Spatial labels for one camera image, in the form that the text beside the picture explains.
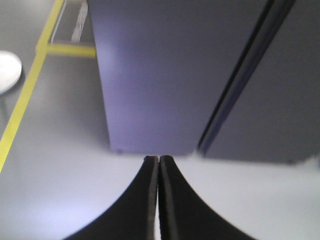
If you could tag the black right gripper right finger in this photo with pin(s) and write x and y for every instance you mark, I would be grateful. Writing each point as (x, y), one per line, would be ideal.
(183, 215)

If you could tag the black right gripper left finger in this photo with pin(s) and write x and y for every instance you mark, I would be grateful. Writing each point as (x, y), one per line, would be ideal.
(132, 215)

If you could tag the silver sign stand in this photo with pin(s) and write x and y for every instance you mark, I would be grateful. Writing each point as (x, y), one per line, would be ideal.
(10, 70)

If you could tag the fridge door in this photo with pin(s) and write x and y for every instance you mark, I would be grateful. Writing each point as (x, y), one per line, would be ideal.
(163, 65)

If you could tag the dark floor label sign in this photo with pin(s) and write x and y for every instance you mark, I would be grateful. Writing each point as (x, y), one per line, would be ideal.
(73, 25)

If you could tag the dark grey fridge body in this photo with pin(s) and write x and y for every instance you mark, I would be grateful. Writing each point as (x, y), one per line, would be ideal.
(262, 75)

